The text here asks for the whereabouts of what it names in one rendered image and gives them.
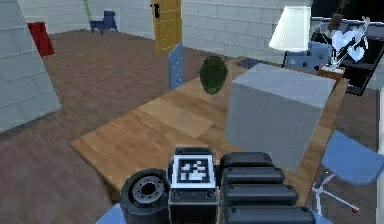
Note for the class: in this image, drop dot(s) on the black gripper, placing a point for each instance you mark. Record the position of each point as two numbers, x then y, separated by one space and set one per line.
144 195

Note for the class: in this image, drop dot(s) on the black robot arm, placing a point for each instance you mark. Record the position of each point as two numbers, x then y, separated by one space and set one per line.
240 186

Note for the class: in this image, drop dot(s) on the blue office chair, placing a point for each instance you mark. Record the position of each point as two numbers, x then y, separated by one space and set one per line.
350 160

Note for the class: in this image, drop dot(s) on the blue padded chair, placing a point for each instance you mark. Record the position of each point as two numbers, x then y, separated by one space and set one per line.
308 56

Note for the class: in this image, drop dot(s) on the wooden table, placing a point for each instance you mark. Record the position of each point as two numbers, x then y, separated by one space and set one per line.
160 126

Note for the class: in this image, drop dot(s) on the dark green vase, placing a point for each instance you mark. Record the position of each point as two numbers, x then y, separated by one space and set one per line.
213 74

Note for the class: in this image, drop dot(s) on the grey box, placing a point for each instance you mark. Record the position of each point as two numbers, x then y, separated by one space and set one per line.
276 113

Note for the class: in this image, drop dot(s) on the yellow room door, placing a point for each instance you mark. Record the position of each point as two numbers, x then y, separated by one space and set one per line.
168 25

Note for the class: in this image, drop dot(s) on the dark blue armchair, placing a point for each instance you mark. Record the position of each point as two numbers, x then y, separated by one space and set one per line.
105 21

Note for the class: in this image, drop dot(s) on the red box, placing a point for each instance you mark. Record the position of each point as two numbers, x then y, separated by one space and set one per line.
40 38

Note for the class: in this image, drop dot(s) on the white lamp shade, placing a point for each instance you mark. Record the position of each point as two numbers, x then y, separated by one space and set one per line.
290 30

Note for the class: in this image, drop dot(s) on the black shelf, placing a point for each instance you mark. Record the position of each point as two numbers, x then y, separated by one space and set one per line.
366 71

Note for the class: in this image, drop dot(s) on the white house plant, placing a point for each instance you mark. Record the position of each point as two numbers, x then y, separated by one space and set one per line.
350 43

